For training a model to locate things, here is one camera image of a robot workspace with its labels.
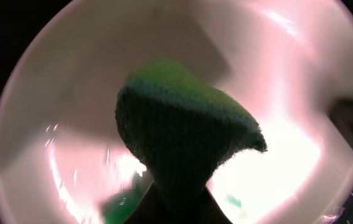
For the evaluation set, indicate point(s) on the white plate green stain back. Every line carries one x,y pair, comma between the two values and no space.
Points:
285,61

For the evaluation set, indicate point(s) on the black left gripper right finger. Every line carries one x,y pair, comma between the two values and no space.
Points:
207,210

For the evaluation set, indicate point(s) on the green scouring sponge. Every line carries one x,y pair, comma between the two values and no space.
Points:
181,129

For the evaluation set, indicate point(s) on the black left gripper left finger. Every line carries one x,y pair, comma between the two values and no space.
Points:
150,210

